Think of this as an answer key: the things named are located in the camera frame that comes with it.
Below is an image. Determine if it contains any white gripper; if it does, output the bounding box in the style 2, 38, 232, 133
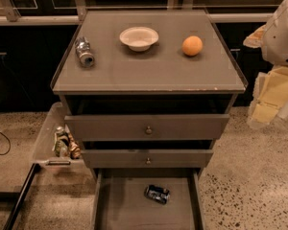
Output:
243, 0, 288, 128

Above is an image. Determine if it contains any blue pepsi can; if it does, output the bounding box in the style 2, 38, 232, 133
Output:
144, 185, 170, 205

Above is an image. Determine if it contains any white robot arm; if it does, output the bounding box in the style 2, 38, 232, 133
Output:
243, 0, 288, 129

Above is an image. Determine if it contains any grey drawer cabinet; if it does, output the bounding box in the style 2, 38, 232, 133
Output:
50, 9, 249, 230

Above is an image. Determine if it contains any grey top drawer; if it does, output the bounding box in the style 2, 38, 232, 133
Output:
64, 114, 229, 141

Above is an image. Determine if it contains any grey drawer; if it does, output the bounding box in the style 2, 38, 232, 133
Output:
82, 149, 213, 169
91, 169, 205, 230
64, 114, 229, 141

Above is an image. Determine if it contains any silver can lying down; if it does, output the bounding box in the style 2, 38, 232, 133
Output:
75, 36, 95, 68

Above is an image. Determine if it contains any grey middle drawer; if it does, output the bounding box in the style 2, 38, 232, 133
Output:
82, 149, 213, 169

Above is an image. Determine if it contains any grey bottom drawer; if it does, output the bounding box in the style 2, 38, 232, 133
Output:
91, 169, 205, 230

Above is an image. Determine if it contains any orange fruit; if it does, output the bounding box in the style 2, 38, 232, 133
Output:
182, 35, 203, 57

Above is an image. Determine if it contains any white paper bowl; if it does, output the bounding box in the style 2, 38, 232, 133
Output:
119, 27, 158, 52

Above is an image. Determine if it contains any brown snack bag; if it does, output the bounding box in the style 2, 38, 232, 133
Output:
68, 134, 81, 159

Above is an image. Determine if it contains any clear plastic bin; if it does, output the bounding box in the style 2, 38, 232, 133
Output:
32, 103, 84, 172

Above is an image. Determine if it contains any grey counter rail frame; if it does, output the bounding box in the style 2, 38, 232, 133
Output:
0, 0, 288, 27

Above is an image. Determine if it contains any black floor cable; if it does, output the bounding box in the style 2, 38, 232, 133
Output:
0, 125, 12, 156

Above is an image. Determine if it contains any black floor rail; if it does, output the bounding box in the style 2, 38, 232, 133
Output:
0, 163, 41, 230

